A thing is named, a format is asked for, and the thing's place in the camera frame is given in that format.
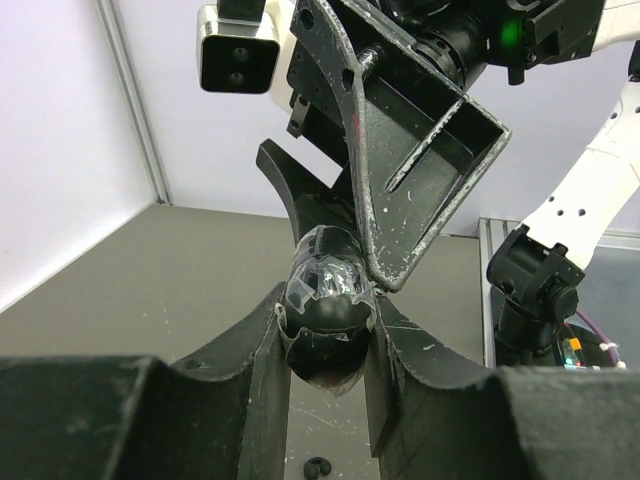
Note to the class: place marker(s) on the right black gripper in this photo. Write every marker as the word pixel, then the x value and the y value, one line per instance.
pixel 387 106

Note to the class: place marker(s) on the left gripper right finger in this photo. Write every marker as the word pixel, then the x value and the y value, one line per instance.
pixel 434 414

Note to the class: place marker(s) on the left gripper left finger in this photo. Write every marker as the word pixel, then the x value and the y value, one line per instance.
pixel 217 413

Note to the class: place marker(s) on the black round earbud case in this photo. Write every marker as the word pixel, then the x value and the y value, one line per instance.
pixel 328 311

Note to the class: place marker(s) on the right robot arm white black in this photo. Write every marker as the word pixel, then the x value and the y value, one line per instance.
pixel 539 265

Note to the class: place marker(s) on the black earbud lower right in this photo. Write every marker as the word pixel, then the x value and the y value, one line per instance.
pixel 316 467

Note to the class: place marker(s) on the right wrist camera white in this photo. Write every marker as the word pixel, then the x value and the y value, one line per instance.
pixel 246 47

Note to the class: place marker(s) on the aluminium frame post left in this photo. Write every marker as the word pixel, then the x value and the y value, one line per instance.
pixel 113 25

